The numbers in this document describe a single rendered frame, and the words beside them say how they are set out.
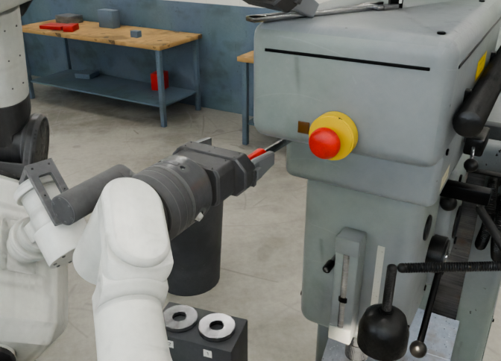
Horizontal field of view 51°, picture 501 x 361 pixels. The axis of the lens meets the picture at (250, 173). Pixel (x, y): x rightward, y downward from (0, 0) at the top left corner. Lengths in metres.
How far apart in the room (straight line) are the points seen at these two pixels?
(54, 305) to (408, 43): 0.56
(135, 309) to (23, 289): 0.29
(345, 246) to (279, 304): 2.32
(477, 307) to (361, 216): 0.66
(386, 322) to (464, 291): 0.69
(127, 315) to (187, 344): 0.83
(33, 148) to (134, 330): 0.47
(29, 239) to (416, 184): 0.53
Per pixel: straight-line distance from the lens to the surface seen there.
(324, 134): 0.64
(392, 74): 0.65
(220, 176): 0.66
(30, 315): 0.76
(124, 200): 0.55
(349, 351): 1.14
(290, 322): 3.06
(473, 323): 1.51
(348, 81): 0.66
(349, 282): 0.90
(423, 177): 0.78
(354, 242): 0.86
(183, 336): 1.34
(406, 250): 0.89
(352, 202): 0.87
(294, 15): 0.72
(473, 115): 0.67
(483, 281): 1.43
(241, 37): 5.92
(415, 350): 1.01
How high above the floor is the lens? 2.00
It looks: 25 degrees down
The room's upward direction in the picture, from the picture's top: straight up
